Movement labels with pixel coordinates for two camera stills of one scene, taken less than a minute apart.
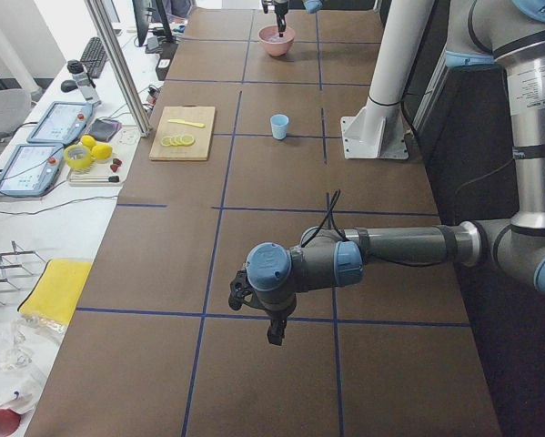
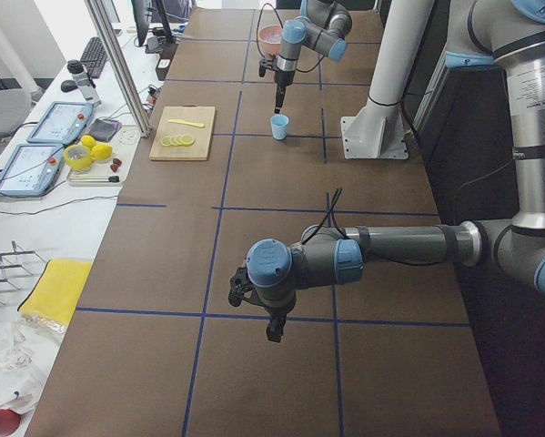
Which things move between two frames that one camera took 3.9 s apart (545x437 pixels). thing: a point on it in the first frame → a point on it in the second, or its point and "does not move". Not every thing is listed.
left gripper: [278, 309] does not move
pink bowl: [273, 43] does not move
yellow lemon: [88, 140] does not move
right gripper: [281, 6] → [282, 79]
